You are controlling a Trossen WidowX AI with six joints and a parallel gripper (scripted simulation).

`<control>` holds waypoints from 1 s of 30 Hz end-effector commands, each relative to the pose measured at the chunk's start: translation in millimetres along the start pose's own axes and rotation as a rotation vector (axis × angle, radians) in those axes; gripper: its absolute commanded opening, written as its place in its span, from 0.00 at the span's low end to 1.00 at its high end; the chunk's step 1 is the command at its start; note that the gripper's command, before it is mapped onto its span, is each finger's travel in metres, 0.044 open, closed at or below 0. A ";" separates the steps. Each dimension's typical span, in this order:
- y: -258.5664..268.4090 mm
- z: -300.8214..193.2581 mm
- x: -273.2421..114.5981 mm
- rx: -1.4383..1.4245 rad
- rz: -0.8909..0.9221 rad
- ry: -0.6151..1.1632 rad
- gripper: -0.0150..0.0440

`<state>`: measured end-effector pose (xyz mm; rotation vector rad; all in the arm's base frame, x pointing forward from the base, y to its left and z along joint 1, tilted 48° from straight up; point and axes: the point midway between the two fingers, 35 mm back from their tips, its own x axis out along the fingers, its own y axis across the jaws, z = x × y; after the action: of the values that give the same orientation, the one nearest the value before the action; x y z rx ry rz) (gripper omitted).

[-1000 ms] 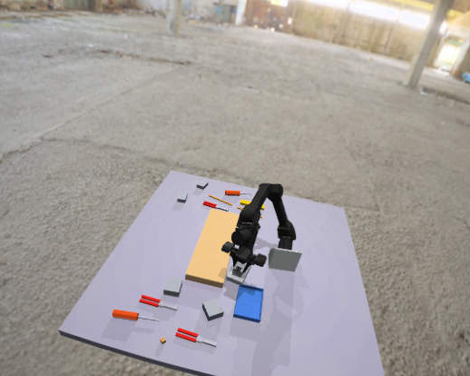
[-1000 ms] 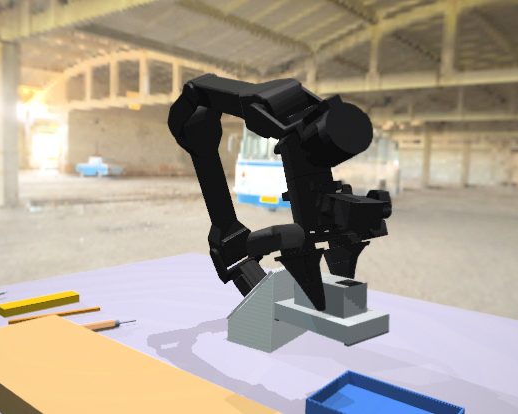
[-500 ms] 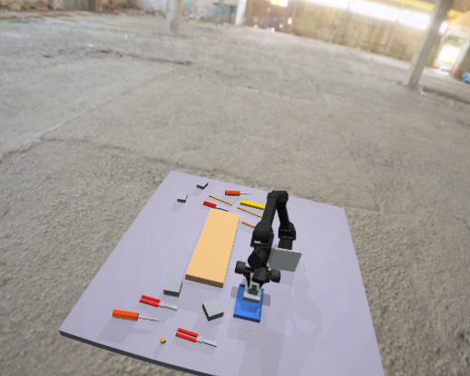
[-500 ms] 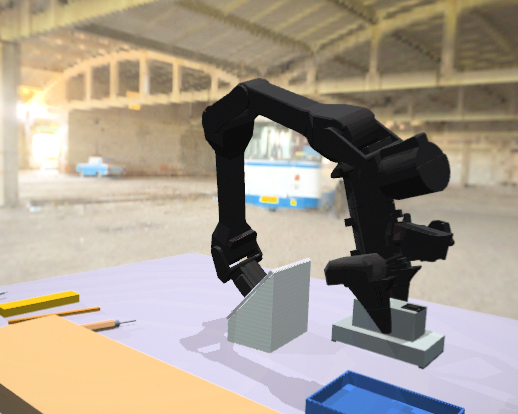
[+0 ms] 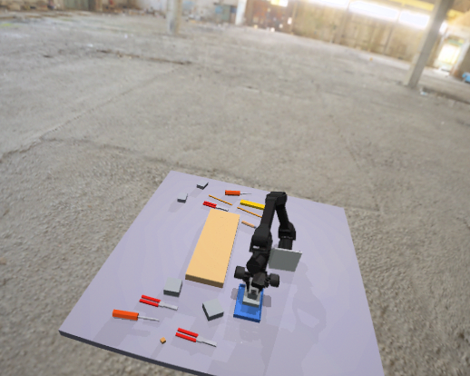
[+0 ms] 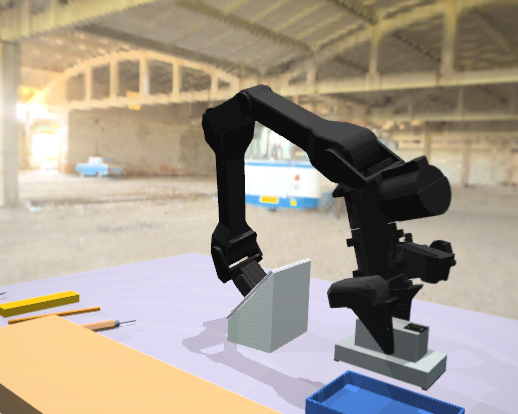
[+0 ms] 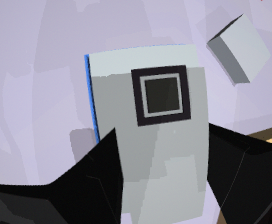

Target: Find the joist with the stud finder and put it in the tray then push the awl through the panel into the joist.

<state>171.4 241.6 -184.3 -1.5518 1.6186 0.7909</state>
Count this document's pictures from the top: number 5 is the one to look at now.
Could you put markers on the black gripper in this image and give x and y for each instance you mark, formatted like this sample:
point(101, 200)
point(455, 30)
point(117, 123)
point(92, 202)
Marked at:
point(240, 273)

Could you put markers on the yellow rectangular bar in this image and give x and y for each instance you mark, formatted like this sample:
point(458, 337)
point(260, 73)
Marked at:
point(253, 205)

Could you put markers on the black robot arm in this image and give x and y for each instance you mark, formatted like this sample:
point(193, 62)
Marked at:
point(262, 237)

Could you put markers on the blue tray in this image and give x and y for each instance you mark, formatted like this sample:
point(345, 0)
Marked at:
point(246, 312)

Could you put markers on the tan panel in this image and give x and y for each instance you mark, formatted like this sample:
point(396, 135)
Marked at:
point(211, 256)

